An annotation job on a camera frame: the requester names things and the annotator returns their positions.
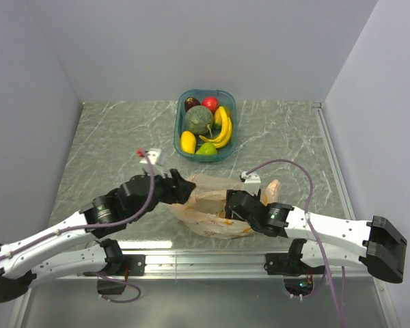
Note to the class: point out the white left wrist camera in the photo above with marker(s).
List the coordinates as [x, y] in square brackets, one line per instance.
[154, 156]

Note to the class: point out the dark brown avocado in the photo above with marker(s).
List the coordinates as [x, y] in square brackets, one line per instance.
[191, 102]

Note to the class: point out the yellow mango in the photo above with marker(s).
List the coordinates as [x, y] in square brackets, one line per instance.
[188, 142]

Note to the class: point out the translucent orange plastic bag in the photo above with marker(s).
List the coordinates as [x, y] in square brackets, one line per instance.
[204, 211]

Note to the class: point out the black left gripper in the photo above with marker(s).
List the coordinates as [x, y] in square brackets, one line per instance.
[178, 189]

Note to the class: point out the aluminium right side rail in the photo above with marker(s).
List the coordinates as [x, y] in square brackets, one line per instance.
[333, 161]

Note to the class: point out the red apple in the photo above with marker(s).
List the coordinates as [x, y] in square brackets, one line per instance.
[211, 103]

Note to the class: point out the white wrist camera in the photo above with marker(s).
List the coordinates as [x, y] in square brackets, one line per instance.
[154, 156]
[251, 183]

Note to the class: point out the teal plastic fruit tray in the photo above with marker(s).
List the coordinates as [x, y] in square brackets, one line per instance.
[225, 99]

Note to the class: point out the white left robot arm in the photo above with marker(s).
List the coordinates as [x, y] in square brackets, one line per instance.
[80, 243]

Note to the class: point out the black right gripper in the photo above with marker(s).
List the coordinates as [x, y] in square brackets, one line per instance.
[228, 211]

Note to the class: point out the aluminium rail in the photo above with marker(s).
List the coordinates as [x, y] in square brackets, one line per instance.
[333, 161]
[214, 264]

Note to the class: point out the green lime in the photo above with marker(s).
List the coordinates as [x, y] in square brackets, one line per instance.
[207, 149]

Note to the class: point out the yellow banana bunch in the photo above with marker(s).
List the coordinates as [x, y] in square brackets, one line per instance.
[221, 120]

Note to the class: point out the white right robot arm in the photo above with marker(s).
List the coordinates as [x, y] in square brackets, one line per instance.
[320, 241]

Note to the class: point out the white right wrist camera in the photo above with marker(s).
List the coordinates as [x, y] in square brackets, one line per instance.
[251, 183]

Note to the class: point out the aluminium front rail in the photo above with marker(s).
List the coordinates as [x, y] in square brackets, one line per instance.
[214, 264]

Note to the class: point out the green netted melon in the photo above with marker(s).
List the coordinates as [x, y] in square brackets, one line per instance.
[199, 120]

